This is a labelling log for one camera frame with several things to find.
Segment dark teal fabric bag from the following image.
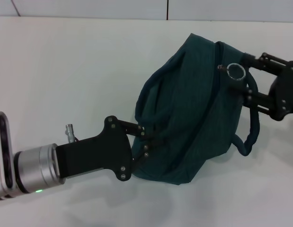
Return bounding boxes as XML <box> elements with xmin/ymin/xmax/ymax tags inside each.
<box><xmin>132</xmin><ymin>33</ymin><xmax>259</xmax><ymax>186</ymax></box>

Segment metal zipper pull ring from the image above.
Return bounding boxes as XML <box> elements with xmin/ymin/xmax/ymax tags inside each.
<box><xmin>218</xmin><ymin>62</ymin><xmax>247</xmax><ymax>82</ymax></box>

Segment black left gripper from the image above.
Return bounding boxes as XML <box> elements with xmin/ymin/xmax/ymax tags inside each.
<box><xmin>55</xmin><ymin>115</ymin><xmax>152</xmax><ymax>182</ymax></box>

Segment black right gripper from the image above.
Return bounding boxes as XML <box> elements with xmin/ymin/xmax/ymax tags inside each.
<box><xmin>228</xmin><ymin>52</ymin><xmax>293</xmax><ymax>122</ymax></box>

